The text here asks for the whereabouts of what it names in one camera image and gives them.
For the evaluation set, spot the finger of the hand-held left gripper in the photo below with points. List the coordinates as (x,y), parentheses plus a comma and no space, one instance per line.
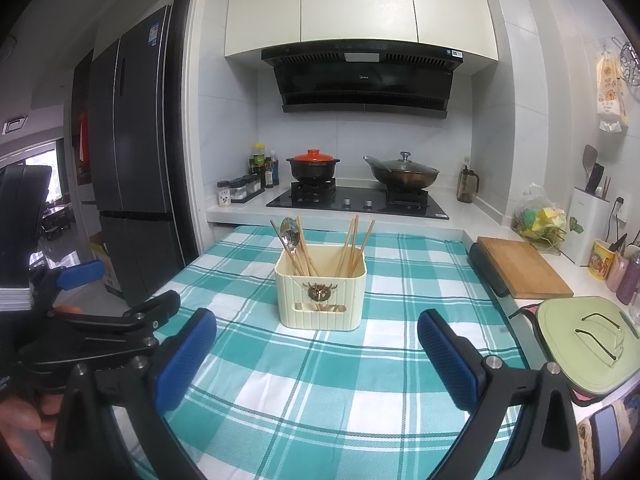
(80,276)
(115,330)

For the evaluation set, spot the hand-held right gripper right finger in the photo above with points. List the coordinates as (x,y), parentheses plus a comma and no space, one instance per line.
(447,362)

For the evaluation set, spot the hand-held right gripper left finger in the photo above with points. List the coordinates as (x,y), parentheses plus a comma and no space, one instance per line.
(185,360)

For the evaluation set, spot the cream utensil holder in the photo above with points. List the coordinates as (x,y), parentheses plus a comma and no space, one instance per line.
(320,290)

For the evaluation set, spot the pair of bamboo chopsticks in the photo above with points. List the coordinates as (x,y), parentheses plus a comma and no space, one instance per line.
(300,265)

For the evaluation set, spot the person's left hand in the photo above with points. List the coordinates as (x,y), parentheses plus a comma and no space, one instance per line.
(20,425)

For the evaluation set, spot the cardboard box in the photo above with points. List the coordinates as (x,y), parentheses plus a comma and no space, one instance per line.
(107,265)

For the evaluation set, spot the black rounded tray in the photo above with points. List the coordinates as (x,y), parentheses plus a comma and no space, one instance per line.
(487,267)

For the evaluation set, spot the ceiling air vent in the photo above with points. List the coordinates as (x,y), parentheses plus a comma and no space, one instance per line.
(14,126)

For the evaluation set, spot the green electric griddle lid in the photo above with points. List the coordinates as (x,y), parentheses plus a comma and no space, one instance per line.
(565,340)

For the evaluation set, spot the wooden cutting board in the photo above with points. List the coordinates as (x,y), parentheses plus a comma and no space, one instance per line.
(525,265)

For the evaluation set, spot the dark grey refrigerator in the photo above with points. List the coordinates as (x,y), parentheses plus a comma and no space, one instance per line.
(130,160)

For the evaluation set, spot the teal checked tablecloth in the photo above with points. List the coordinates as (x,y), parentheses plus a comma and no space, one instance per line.
(325,400)

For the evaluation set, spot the beige dishcloth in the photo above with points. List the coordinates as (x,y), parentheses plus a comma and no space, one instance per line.
(585,447)

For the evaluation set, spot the white label spice jar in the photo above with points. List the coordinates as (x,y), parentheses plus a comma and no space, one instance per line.
(224,195)

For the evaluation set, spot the bag of colourful sponges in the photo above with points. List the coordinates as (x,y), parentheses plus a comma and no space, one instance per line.
(542,220)

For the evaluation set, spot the dark water bottle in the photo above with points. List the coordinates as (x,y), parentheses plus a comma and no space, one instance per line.
(467,185)

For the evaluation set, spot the yellow printed mug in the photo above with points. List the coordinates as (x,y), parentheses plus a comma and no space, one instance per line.
(600,260)

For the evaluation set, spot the black glass gas stove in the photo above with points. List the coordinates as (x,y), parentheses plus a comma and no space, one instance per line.
(350,202)

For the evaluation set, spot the pink cup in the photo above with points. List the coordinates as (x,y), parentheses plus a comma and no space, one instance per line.
(616,272)

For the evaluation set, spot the white knife holder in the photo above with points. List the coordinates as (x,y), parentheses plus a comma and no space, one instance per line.
(587,230)

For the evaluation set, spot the wok with glass lid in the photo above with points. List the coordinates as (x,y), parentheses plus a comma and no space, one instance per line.
(405,172)

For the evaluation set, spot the purple bottle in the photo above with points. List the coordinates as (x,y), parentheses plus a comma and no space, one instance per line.
(629,280)

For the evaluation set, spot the dark sauce bottle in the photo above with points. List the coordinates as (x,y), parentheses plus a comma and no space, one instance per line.
(270,172)

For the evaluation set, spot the yellow cap sauce bottle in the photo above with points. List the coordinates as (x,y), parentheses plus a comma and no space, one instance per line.
(257,165)

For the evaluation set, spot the black clay pot red lid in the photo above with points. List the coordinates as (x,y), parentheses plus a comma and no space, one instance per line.
(312,167)

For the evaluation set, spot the black spatula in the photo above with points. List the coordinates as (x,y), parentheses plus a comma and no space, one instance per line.
(590,157)

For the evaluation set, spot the black range hood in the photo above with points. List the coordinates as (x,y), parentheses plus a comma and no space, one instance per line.
(360,82)

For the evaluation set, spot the hanging printed bag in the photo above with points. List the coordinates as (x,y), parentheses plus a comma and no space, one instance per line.
(611,90)

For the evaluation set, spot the wall socket with plug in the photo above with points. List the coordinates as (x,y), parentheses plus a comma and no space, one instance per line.
(620,207)

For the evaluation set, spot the white wall cabinet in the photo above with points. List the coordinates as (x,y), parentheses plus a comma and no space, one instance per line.
(360,5)

